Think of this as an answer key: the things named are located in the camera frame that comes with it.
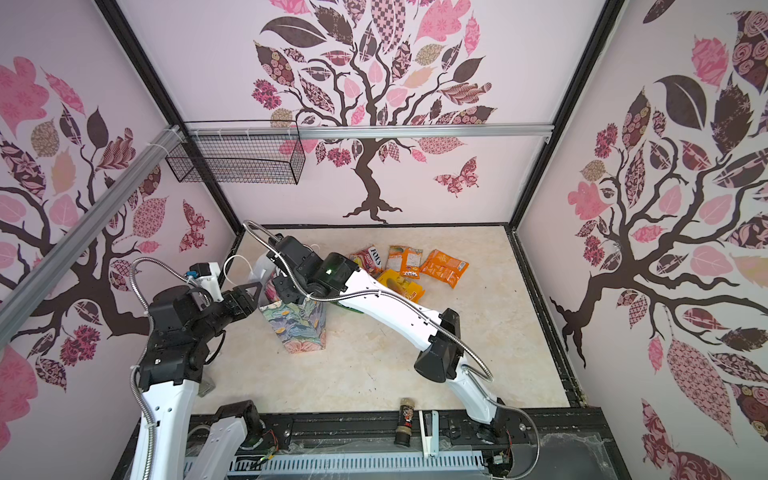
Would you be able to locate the floral paper gift bag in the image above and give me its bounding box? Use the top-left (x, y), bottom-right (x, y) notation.
top-left (221, 242), bottom-right (329, 354)

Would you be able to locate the yellow snack packet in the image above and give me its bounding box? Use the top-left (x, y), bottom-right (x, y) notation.
top-left (377, 269), bottom-right (426, 303)

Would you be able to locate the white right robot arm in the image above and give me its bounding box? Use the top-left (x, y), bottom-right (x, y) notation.
top-left (242, 220), bottom-right (540, 445)

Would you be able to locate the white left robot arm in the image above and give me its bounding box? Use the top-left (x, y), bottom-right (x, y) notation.
top-left (129, 258), bottom-right (264, 479)

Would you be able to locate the yellow-pink Fox's candy packet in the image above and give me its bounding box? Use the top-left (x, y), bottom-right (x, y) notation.
top-left (348, 245), bottom-right (383, 278)

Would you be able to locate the small orange snack packet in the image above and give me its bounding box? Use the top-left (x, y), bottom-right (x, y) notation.
top-left (386, 245), bottom-right (423, 279)

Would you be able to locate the brown cylindrical bottle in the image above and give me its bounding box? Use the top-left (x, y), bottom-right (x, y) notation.
top-left (394, 398), bottom-right (415, 448)

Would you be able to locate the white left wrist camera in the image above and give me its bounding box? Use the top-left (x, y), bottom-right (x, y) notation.
top-left (185, 262), bottom-right (223, 303)

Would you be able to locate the black wire basket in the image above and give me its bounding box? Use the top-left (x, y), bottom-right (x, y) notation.
top-left (165, 120), bottom-right (307, 185)

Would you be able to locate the aluminium rail back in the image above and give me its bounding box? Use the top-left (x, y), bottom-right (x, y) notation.
top-left (187, 123), bottom-right (554, 140)

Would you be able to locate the aluminium rail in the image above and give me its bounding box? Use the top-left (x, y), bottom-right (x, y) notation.
top-left (1, 125), bottom-right (183, 346)
top-left (187, 123), bottom-right (554, 140)

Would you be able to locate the aluminium rail left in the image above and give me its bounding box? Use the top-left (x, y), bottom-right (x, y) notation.
top-left (1, 125), bottom-right (183, 346)

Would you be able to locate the white clip bracket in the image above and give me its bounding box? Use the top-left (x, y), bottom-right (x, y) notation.
top-left (418, 410), bottom-right (440, 459)

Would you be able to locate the grey slotted cable duct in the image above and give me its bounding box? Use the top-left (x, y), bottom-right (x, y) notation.
top-left (227, 451), bottom-right (484, 477)

